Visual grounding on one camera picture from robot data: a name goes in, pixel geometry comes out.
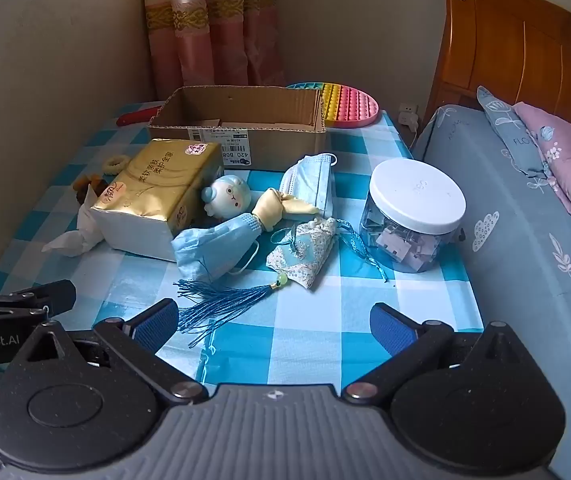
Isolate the blue-grey printed bedsheet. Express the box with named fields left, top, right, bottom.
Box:
left=412, top=105, right=571, bottom=480

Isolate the beige hair tie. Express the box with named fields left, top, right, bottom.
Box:
left=102, top=155, right=130, bottom=176

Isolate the blue floral pillow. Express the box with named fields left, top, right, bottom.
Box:
left=476, top=86, right=556, bottom=193

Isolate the blue face mask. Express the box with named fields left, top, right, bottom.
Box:
left=279, top=152, right=339, bottom=218
left=172, top=212, right=261, bottom=281

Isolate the red plastic object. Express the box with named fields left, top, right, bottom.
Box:
left=117, top=104, right=164, bottom=127

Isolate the cardboard box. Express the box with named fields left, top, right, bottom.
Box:
left=148, top=85, right=327, bottom=170

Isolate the white wall socket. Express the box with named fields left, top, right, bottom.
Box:
left=396, top=102, right=419, bottom=133

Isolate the gold tissue pack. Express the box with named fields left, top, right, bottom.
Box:
left=88, top=139, right=225, bottom=262

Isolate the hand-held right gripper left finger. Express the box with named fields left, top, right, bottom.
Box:
left=14, top=298, right=210, bottom=408

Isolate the white tissue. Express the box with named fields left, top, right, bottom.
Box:
left=40, top=187, right=106, bottom=259

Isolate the clear jar with white lid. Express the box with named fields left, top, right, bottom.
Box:
left=359, top=158, right=467, bottom=274

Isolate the brown fuzzy hair tie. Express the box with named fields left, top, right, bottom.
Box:
left=72, top=173, right=109, bottom=206

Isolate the blue checkered tablecloth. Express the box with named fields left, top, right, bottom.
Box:
left=0, top=102, right=486, bottom=401

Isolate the rainbow silicone bubble toy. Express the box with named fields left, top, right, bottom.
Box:
left=285, top=81, right=380, bottom=130

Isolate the blue and white plush toy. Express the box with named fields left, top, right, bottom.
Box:
left=200, top=174, right=252, bottom=219

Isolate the flat blue face mask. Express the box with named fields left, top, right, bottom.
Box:
left=279, top=152, right=339, bottom=218

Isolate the yellow cloth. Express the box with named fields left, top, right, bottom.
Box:
left=252, top=187, right=322, bottom=233

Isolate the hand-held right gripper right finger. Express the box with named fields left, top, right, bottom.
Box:
left=341, top=303, right=533, bottom=406

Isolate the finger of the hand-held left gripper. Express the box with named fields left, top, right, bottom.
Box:
left=0, top=280, right=77, bottom=319

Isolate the wooden headboard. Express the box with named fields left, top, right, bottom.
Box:
left=423, top=0, right=571, bottom=138

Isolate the pink floral pillow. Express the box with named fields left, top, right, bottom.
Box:
left=514, top=101, right=571, bottom=266

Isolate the pink curtain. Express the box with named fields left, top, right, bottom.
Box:
left=142, top=0, right=286, bottom=103

